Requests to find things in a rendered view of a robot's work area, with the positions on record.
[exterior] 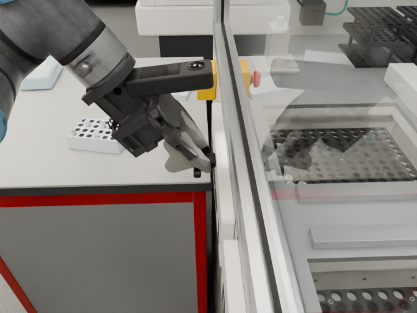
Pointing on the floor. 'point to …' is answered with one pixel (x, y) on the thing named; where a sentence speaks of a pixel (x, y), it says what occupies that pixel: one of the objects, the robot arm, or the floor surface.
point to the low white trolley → (98, 213)
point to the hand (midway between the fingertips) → (208, 156)
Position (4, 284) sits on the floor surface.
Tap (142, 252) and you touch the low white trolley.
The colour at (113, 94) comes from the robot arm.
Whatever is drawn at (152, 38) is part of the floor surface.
